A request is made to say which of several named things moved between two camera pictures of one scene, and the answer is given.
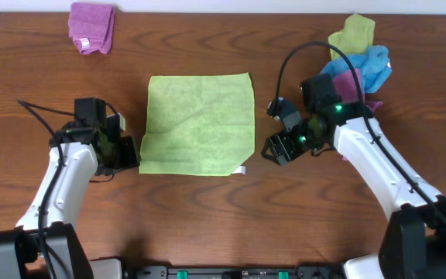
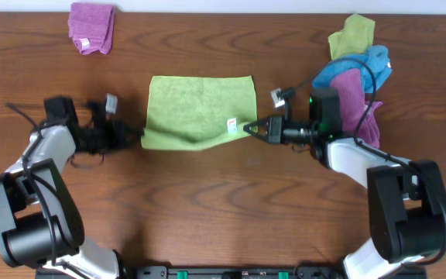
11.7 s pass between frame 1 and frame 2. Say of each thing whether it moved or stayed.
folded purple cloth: stayed
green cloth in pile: stayed
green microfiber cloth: moved
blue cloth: stayed
